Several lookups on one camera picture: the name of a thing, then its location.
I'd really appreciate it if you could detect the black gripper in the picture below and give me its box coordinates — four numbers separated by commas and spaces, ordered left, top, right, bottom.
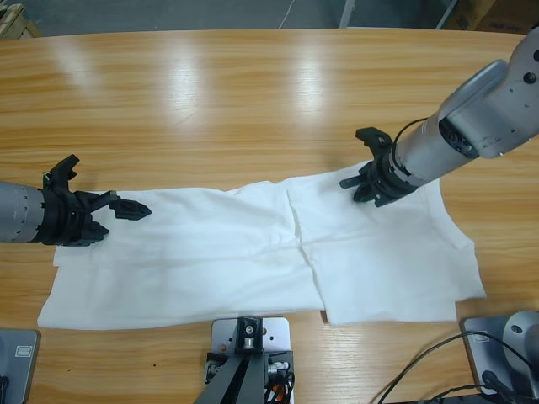
339, 145, 423, 209
40, 187, 152, 248

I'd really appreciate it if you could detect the white t-shirt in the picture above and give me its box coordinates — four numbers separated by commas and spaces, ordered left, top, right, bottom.
36, 162, 488, 332

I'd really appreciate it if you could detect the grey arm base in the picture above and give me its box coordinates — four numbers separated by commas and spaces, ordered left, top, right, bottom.
461, 310, 539, 399
0, 327, 42, 404

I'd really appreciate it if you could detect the orange clamp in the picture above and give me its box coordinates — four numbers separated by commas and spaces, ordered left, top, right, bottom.
269, 377, 288, 401

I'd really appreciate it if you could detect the cardboard box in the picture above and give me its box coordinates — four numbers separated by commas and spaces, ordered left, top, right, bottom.
446, 0, 539, 34

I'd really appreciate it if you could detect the wooden crate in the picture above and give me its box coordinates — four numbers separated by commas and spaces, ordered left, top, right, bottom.
0, 0, 41, 41

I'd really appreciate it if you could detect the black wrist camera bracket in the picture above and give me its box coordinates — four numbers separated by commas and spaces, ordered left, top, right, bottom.
355, 126, 395, 159
41, 154, 81, 193

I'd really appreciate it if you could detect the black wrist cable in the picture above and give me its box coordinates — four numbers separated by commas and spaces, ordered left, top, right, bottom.
393, 117, 429, 146

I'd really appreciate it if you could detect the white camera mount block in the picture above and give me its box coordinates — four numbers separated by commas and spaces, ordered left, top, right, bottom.
204, 317, 296, 404

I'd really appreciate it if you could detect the white metal frame leg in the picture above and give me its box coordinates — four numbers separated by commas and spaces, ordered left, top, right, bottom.
339, 0, 360, 29
435, 0, 460, 30

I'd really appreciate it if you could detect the black base cable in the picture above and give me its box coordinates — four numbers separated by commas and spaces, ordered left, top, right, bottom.
373, 329, 539, 404

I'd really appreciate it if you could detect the thin white floor cable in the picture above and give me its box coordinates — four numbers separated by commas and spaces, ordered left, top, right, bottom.
279, 0, 298, 29

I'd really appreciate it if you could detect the dark camera post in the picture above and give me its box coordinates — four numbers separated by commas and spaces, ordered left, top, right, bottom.
191, 318, 265, 404

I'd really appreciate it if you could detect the black mount cable bundle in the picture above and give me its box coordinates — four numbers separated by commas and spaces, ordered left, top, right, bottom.
263, 369, 298, 404

